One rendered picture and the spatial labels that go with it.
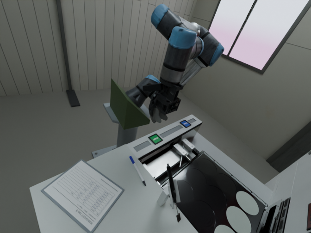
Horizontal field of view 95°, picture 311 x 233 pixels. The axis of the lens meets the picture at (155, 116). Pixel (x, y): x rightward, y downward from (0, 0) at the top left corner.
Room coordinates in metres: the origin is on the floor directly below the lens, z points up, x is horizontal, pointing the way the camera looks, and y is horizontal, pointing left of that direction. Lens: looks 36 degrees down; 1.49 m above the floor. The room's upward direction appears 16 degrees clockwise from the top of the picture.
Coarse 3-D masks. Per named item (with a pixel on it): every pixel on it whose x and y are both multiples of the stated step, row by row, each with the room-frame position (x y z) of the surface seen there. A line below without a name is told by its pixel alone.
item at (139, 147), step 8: (192, 120) 0.81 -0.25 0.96; (168, 128) 0.65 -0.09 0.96; (176, 128) 0.68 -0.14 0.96; (184, 128) 0.69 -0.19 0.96; (144, 136) 0.53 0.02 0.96; (160, 136) 0.56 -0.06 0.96; (168, 136) 0.58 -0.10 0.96; (176, 136) 0.60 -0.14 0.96; (128, 144) 0.45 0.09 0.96; (136, 144) 0.46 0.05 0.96; (144, 144) 0.48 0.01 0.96; (152, 144) 0.49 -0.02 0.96; (160, 144) 0.51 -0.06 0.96; (136, 152) 0.42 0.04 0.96; (144, 152) 0.43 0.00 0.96
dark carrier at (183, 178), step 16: (208, 160) 0.55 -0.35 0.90; (176, 176) 0.40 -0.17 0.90; (192, 176) 0.42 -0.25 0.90; (208, 176) 0.45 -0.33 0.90; (224, 176) 0.48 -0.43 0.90; (192, 192) 0.34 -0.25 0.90; (208, 192) 0.37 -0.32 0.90; (224, 192) 0.39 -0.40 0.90; (192, 208) 0.28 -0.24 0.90; (208, 208) 0.30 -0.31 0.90; (224, 208) 0.32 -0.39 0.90; (240, 208) 0.33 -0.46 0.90; (192, 224) 0.22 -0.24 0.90; (208, 224) 0.24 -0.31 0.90; (224, 224) 0.26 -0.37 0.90; (256, 224) 0.29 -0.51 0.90
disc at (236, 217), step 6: (228, 210) 0.31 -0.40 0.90; (234, 210) 0.32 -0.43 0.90; (240, 210) 0.33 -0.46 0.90; (228, 216) 0.29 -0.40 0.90; (234, 216) 0.30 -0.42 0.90; (240, 216) 0.30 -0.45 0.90; (246, 216) 0.31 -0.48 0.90; (234, 222) 0.27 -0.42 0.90; (240, 222) 0.28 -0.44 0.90; (246, 222) 0.29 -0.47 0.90; (234, 228) 0.25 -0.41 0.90; (240, 228) 0.26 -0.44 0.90; (246, 228) 0.26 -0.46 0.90
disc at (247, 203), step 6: (240, 192) 0.41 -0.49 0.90; (240, 198) 0.38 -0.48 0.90; (246, 198) 0.39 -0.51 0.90; (252, 198) 0.40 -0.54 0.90; (240, 204) 0.35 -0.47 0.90; (246, 204) 0.36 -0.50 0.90; (252, 204) 0.37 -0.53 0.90; (246, 210) 0.33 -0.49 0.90; (252, 210) 0.34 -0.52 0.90; (258, 210) 0.35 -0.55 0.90
